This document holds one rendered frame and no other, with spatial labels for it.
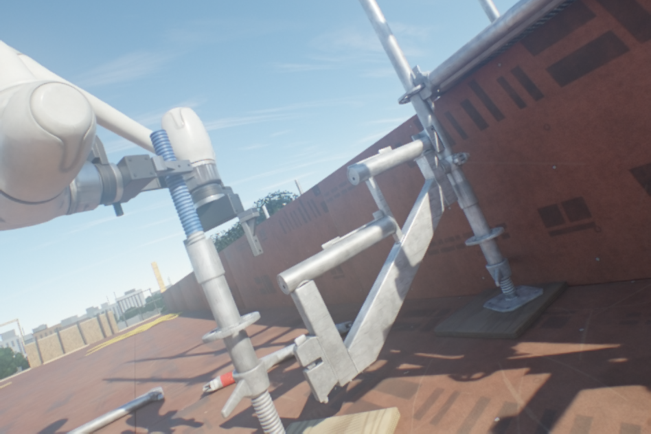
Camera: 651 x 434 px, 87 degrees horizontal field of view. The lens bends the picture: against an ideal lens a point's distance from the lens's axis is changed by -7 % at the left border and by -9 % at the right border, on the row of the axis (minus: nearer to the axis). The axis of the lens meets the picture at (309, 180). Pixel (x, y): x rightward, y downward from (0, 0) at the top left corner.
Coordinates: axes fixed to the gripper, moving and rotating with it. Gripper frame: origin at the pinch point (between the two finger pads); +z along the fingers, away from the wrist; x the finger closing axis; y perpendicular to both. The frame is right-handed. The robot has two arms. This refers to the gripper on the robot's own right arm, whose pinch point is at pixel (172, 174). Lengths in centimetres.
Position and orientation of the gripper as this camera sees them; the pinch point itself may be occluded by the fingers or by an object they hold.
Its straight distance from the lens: 83.1
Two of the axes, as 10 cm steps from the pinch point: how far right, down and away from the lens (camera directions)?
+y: 3.9, 9.1, -1.4
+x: 7.3, -4.0, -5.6
